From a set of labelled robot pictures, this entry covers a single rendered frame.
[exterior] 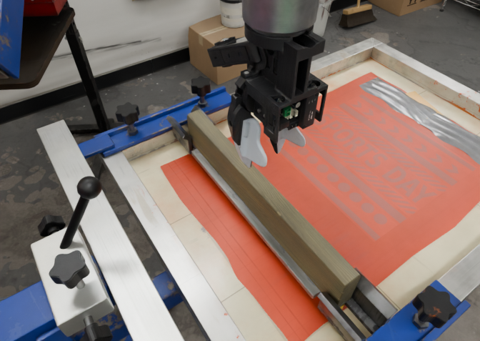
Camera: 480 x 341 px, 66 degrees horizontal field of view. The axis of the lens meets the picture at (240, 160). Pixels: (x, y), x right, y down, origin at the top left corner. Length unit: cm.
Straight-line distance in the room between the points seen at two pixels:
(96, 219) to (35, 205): 156
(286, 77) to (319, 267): 26
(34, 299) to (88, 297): 9
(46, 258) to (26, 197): 167
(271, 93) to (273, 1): 10
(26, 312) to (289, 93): 41
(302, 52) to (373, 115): 55
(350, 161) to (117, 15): 206
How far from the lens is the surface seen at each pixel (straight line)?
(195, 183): 71
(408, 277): 65
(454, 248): 72
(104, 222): 58
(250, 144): 48
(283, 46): 38
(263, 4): 36
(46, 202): 212
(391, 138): 86
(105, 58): 268
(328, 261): 51
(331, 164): 76
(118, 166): 72
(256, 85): 42
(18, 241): 203
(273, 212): 55
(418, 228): 71
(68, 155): 70
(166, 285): 65
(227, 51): 47
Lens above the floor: 149
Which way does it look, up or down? 46 degrees down
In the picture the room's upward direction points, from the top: straight up
